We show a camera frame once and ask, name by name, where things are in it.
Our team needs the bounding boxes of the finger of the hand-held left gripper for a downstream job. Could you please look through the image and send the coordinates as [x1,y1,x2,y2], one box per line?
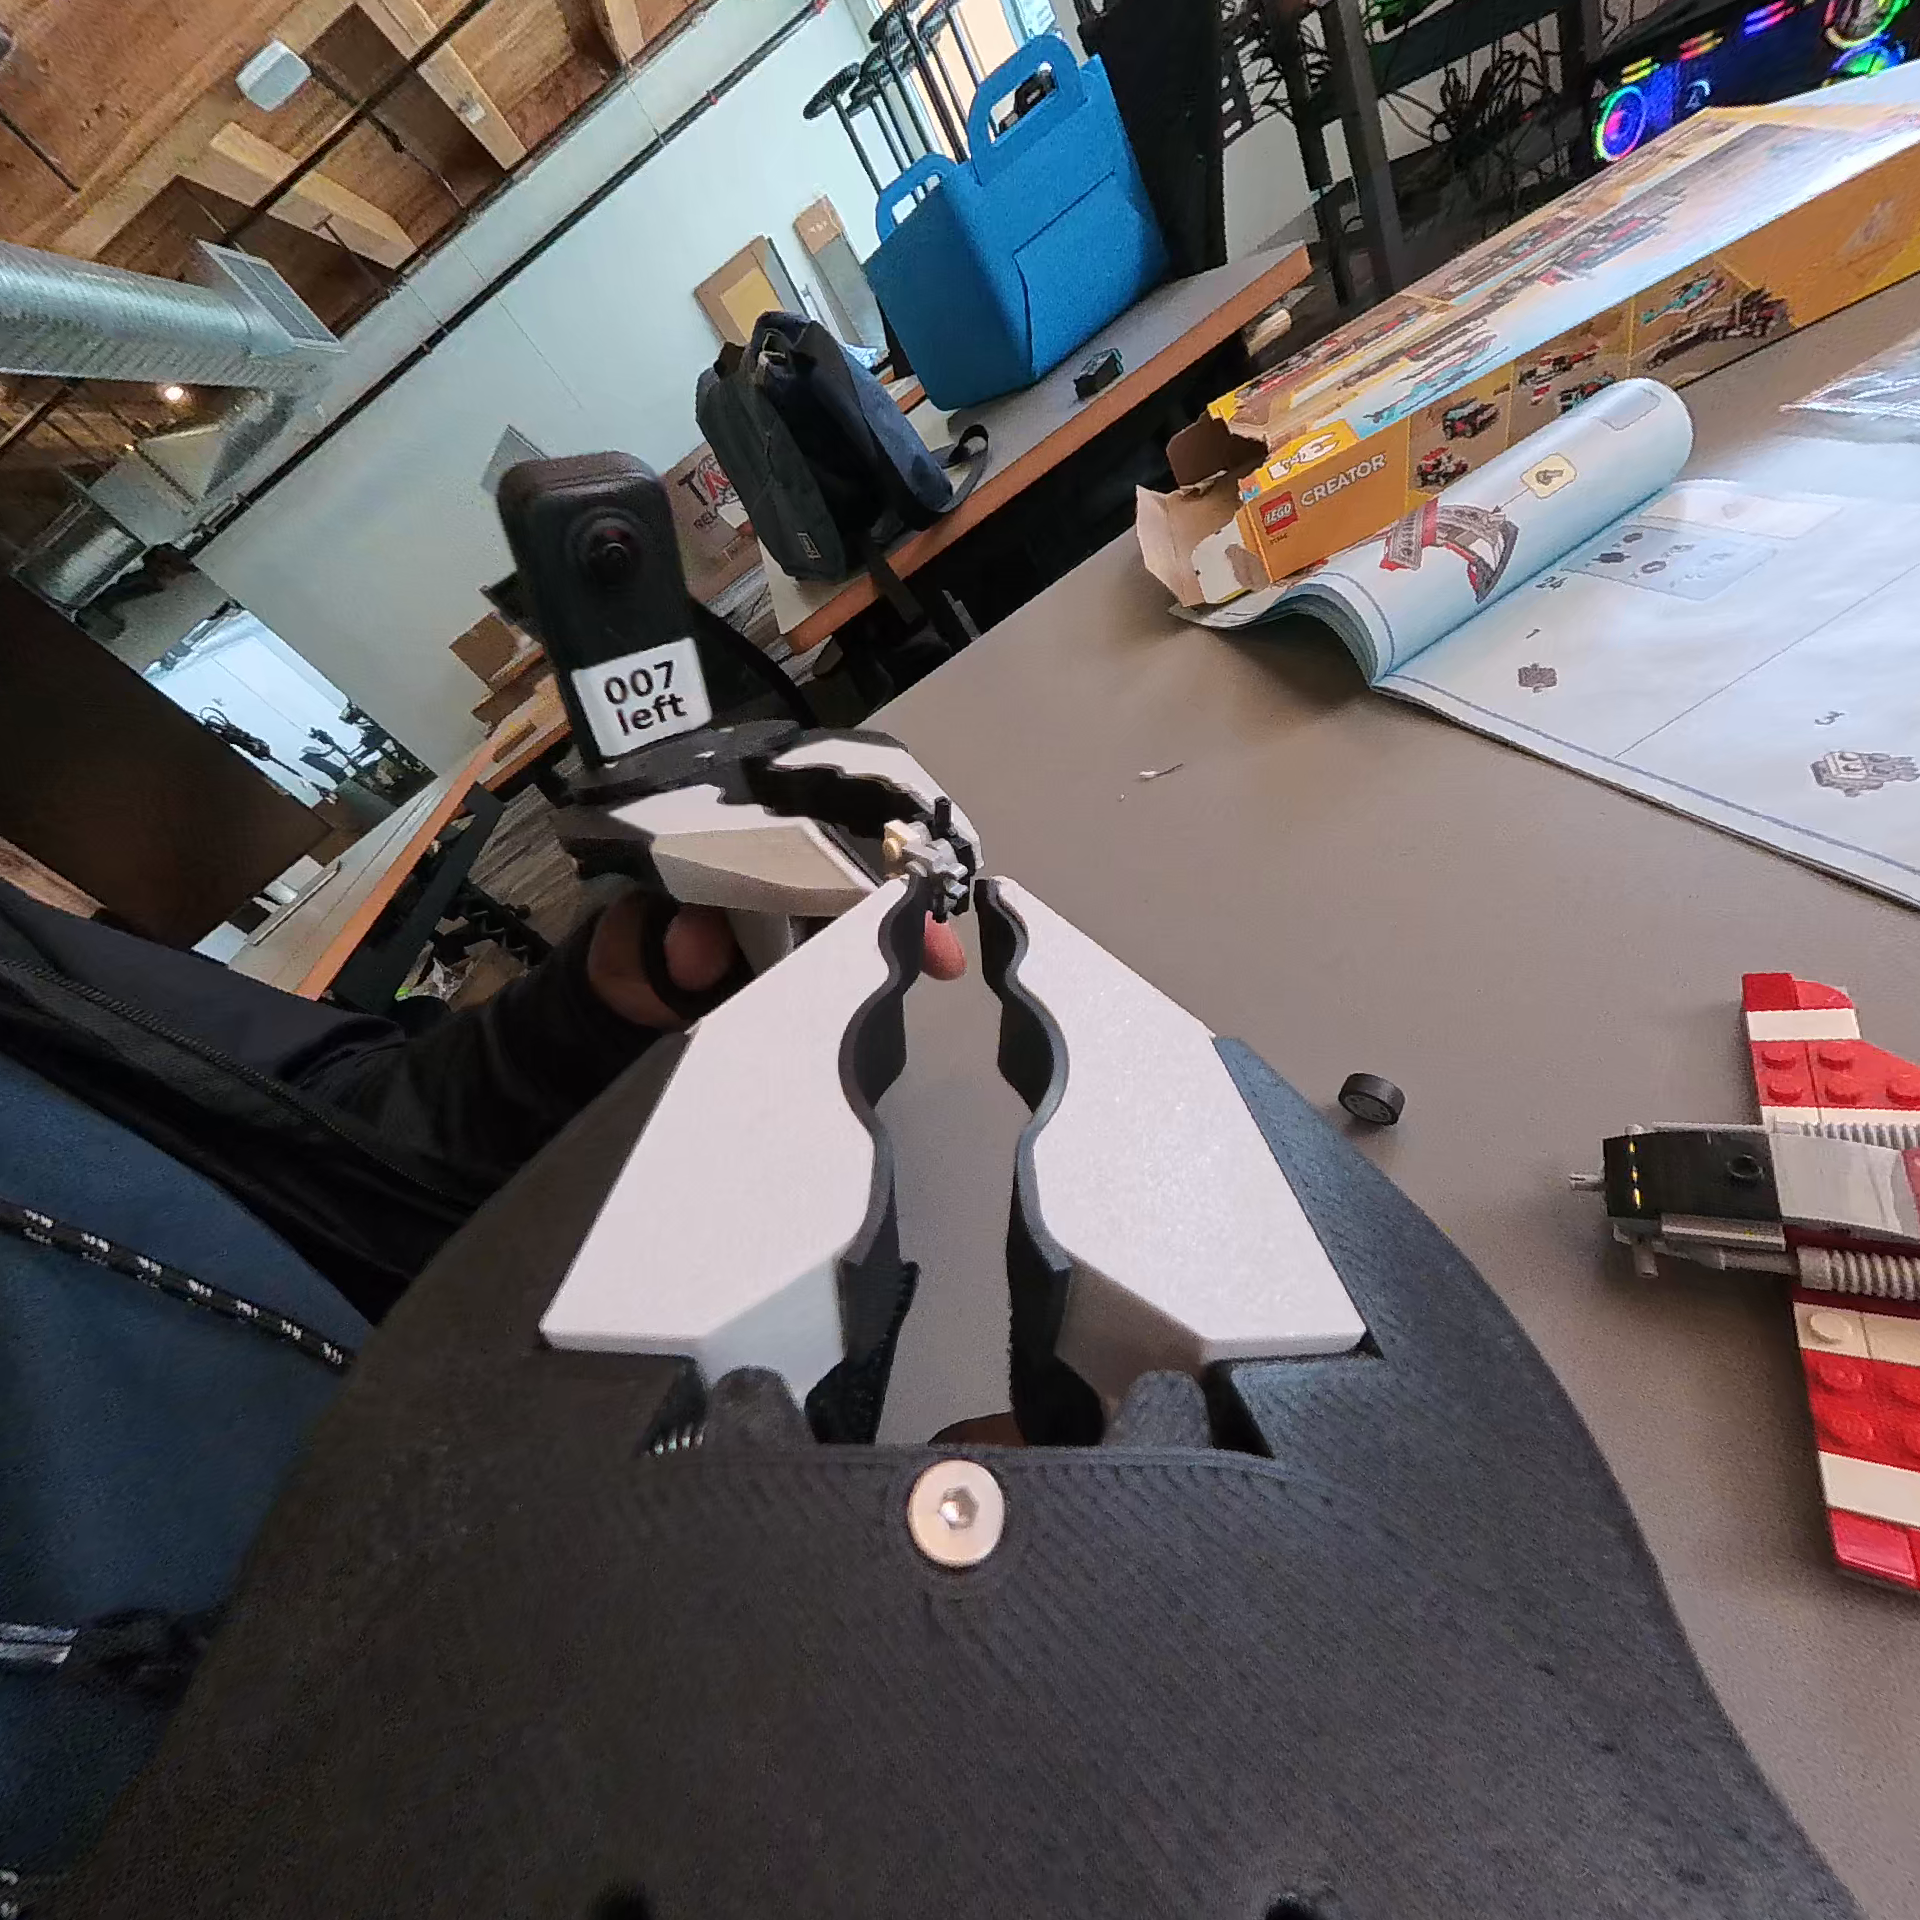
[743,730,988,875]
[618,785,914,913]

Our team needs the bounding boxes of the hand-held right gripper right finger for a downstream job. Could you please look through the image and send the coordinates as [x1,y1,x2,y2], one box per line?
[971,874,1369,1445]

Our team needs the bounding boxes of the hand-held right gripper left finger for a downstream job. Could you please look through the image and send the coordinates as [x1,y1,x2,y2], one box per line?
[538,874,921,1445]

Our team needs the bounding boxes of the small grey toy brick assembly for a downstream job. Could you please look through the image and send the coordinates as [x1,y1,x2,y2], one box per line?
[882,800,981,922]

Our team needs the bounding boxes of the person's left forearm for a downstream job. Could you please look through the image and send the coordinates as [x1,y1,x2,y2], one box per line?
[285,914,663,1203]

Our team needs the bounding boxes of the grey desk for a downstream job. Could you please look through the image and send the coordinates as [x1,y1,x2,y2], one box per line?
[839,299,1920,1920]

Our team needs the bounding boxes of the person's left hand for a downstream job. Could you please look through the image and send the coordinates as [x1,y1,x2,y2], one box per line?
[585,893,971,1039]

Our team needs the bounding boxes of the printed cardboard box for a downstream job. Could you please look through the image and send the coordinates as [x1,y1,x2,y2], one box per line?
[661,441,768,570]

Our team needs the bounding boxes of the plain cardboard box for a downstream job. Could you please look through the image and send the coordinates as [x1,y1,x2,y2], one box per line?
[449,608,560,737]

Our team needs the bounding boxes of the dark blue backpack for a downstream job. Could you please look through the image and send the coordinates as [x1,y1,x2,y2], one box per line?
[696,311,992,587]

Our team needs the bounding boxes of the wooden-edged table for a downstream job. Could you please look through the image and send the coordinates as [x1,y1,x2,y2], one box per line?
[195,717,579,1000]

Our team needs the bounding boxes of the blue felt bag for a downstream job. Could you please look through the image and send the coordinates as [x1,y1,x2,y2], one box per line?
[866,33,1173,413]

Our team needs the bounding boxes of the dark panel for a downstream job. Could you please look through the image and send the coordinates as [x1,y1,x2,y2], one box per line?
[0,576,336,952]

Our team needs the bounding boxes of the grey table with wooden edge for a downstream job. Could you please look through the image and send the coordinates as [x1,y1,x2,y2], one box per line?
[772,241,1319,655]

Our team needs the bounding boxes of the black stools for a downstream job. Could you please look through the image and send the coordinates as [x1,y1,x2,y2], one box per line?
[802,0,964,170]

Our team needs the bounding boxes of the person's black jacket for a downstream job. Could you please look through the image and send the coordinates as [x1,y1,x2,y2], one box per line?
[0,884,482,1291]

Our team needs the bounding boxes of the red white toy brick plane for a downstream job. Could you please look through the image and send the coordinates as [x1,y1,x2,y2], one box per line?
[1571,972,1920,1594]

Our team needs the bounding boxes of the person's blue clothing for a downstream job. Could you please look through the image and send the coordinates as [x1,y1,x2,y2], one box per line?
[0,1049,377,1876]

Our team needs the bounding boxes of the toy brick instruction booklet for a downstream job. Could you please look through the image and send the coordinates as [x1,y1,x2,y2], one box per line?
[1170,336,1920,909]

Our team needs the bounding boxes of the black metal rack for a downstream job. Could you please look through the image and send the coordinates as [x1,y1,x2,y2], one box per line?
[1319,0,1607,301]

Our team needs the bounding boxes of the yellow toy brick box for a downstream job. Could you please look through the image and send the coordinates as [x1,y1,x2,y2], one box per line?
[1136,104,1920,608]

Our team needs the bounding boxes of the computer with coloured fans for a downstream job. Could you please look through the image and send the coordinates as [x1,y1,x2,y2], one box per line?
[1583,0,1920,183]

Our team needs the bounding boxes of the silver ventilation duct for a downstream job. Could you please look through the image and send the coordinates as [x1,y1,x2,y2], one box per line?
[0,241,348,400]

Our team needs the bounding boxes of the speckled drawstring cord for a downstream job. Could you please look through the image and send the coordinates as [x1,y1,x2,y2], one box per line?
[0,1197,356,1373]

